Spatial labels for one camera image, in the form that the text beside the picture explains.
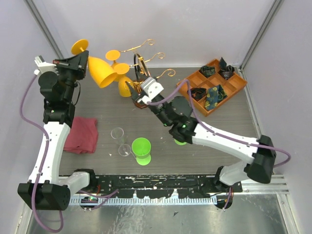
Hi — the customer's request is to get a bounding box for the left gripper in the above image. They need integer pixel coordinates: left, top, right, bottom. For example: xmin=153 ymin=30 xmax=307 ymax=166
xmin=54 ymin=51 xmax=91 ymax=102

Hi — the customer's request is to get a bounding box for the orange goblet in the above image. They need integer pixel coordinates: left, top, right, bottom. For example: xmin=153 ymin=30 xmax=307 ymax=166
xmin=114 ymin=63 xmax=132 ymax=98
xmin=105 ymin=50 xmax=120 ymax=71
xmin=71 ymin=39 xmax=118 ymax=88

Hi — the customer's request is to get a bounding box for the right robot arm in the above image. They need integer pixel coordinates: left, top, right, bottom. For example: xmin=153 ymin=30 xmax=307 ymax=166
xmin=126 ymin=79 xmax=276 ymax=192

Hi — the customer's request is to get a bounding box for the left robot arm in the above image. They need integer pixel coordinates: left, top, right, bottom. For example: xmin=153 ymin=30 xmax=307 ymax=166
xmin=18 ymin=50 xmax=98 ymax=211

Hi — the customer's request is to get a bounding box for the gold wine glass rack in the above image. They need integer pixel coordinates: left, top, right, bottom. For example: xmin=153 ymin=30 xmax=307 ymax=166
xmin=119 ymin=38 xmax=176 ymax=109

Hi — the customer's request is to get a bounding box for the clear wine glass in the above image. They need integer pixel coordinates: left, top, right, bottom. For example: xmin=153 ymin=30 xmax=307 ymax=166
xmin=111 ymin=127 xmax=135 ymax=157

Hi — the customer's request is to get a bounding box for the green goblet front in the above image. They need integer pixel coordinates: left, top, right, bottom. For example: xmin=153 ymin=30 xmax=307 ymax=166
xmin=131 ymin=137 xmax=151 ymax=166

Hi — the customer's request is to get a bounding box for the green goblet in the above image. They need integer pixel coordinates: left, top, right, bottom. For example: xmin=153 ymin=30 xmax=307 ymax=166
xmin=131 ymin=137 xmax=151 ymax=166
xmin=174 ymin=139 xmax=187 ymax=146

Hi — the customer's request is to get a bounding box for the black orange folded tie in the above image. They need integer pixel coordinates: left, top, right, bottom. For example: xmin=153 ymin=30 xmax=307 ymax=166
xmin=190 ymin=88 xmax=207 ymax=101

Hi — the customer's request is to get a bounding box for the green goblet right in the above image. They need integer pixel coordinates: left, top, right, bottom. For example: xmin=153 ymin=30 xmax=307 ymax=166
xmin=174 ymin=139 xmax=187 ymax=146

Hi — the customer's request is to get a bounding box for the red cloth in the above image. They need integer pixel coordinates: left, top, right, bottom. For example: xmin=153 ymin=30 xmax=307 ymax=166
xmin=63 ymin=117 xmax=98 ymax=154

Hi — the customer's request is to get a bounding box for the dark green folded tie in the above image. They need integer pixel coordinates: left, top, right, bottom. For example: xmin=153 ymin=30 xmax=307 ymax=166
xmin=199 ymin=65 xmax=215 ymax=78

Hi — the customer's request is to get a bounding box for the blue floral folded tie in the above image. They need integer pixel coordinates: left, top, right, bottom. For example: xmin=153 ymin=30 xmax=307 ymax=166
xmin=204 ymin=85 xmax=228 ymax=111

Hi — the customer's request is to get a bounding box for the wooden compartment tray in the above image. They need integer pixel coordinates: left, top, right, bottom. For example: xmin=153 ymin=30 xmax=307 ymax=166
xmin=186 ymin=59 xmax=247 ymax=117

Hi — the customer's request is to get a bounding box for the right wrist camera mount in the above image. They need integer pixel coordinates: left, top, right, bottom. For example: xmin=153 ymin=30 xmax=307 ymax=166
xmin=140 ymin=77 xmax=164 ymax=104

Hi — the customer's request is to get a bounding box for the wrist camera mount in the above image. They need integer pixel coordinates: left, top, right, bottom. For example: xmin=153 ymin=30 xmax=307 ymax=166
xmin=34 ymin=56 xmax=59 ymax=76
xmin=140 ymin=77 xmax=164 ymax=104

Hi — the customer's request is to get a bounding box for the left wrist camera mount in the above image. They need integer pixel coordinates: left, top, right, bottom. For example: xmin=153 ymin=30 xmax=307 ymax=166
xmin=34 ymin=56 xmax=59 ymax=76

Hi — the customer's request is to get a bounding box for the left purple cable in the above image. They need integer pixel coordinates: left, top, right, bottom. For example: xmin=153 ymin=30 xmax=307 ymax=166
xmin=19 ymin=73 xmax=64 ymax=232

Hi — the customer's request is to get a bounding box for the purple cable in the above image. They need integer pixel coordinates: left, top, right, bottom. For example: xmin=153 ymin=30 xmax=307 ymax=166
xmin=147 ymin=80 xmax=292 ymax=169
xmin=19 ymin=73 xmax=64 ymax=232

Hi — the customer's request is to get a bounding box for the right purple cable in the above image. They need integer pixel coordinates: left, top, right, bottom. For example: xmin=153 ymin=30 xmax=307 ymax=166
xmin=147 ymin=80 xmax=292 ymax=169

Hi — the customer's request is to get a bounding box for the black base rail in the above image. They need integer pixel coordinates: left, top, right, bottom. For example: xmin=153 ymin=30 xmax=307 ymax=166
xmin=69 ymin=174 xmax=244 ymax=199

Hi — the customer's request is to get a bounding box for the grey cable duct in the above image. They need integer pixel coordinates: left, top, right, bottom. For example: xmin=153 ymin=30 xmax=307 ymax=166
xmin=69 ymin=195 xmax=217 ymax=206

